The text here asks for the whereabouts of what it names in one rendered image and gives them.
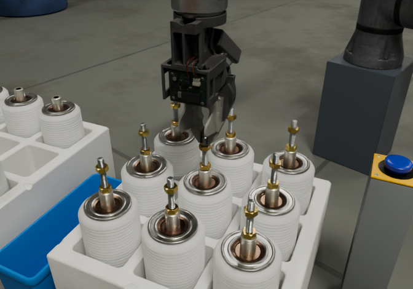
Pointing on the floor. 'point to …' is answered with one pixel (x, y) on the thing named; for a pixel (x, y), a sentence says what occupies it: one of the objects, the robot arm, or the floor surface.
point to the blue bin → (44, 240)
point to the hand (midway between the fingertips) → (206, 134)
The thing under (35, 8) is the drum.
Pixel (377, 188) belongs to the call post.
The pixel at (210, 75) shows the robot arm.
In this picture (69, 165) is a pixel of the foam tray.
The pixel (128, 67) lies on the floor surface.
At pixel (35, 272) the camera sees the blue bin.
